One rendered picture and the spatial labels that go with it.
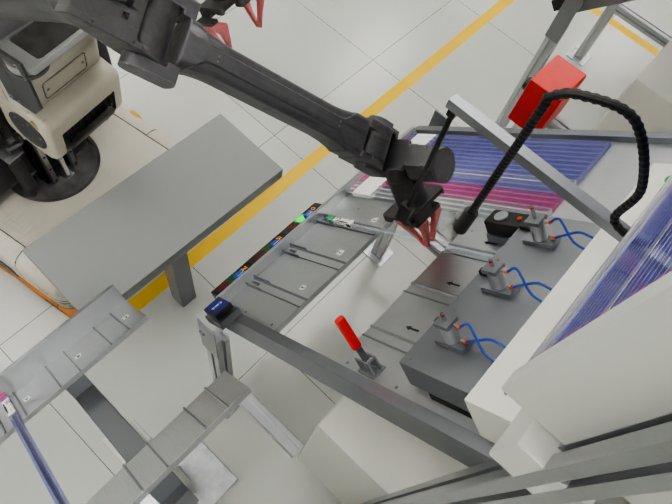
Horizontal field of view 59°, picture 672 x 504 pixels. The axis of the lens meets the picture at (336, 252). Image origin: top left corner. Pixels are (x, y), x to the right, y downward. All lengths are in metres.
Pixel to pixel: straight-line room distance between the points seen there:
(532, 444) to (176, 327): 1.57
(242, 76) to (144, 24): 0.13
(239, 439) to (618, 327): 1.60
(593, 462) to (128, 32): 0.63
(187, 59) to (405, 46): 2.07
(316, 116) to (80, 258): 0.79
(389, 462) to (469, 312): 0.55
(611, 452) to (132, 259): 1.17
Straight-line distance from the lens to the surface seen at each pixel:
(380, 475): 1.31
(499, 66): 2.86
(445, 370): 0.79
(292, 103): 0.85
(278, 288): 1.20
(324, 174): 2.28
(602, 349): 0.43
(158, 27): 0.77
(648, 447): 0.45
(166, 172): 1.56
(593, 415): 0.50
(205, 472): 1.90
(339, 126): 0.89
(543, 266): 0.89
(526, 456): 0.57
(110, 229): 1.50
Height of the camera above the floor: 1.89
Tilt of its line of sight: 63 degrees down
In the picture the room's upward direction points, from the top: 17 degrees clockwise
